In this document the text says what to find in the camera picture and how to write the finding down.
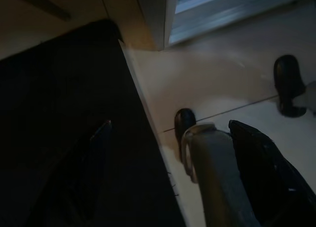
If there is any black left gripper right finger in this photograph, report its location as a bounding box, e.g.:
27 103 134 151
228 119 316 227

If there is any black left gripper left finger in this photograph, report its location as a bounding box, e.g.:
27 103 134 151
24 119 113 227

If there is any silver fridge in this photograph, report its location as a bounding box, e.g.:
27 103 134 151
98 0 316 53

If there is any black floor mat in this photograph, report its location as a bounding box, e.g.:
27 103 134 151
0 19 190 227

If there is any black right robot foot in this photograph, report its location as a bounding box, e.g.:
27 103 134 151
273 54 308 118

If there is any black robot foot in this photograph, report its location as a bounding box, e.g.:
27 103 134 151
273 54 308 118
174 108 197 150

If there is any black left robot foot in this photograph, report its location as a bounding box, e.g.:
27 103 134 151
174 108 197 150

